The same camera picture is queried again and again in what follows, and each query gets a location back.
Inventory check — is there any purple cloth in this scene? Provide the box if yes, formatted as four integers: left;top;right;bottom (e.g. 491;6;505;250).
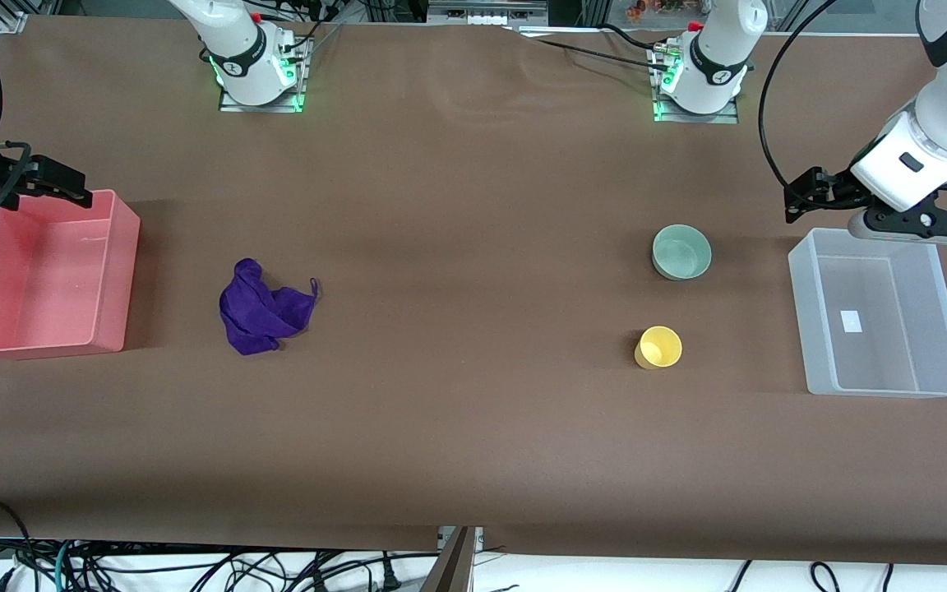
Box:
219;258;321;356

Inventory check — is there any white power strip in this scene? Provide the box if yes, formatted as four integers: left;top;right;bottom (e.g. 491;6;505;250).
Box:
428;0;550;26

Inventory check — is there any black tangled cable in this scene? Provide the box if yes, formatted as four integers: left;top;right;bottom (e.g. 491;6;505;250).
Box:
71;549;410;592

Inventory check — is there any metal table frame post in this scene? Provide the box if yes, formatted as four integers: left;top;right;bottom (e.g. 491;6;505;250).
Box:
420;526;484;592

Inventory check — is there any brown table cover sheet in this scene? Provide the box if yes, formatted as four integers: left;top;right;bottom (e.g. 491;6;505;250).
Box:
0;15;947;568

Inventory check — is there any pale green bowl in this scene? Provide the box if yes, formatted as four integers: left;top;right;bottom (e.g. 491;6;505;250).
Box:
652;224;713;281

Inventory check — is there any pink plastic bin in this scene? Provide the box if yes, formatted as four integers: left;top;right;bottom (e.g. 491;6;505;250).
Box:
0;189;141;360

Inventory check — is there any yellow cup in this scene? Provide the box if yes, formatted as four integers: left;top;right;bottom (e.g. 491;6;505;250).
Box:
635;326;683;370

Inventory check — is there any translucent white plastic bin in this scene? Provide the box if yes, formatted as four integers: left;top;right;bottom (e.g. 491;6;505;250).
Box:
788;228;947;399

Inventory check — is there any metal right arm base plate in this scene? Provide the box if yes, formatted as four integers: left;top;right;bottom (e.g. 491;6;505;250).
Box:
219;37;312;113

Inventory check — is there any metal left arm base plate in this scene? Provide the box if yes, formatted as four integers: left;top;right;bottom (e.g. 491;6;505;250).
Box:
650;45;740;125

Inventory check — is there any black cable on table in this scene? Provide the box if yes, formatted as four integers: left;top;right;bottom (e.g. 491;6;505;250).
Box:
506;23;673;72

